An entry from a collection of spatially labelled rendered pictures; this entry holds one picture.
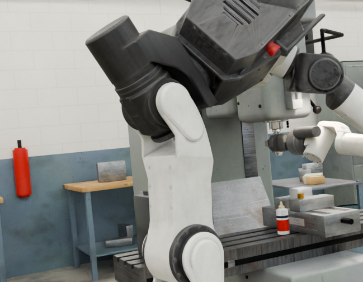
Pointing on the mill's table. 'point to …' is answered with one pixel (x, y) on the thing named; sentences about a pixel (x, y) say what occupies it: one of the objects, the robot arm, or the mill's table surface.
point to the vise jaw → (311, 202)
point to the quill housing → (270, 100)
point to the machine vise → (314, 219)
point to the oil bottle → (282, 220)
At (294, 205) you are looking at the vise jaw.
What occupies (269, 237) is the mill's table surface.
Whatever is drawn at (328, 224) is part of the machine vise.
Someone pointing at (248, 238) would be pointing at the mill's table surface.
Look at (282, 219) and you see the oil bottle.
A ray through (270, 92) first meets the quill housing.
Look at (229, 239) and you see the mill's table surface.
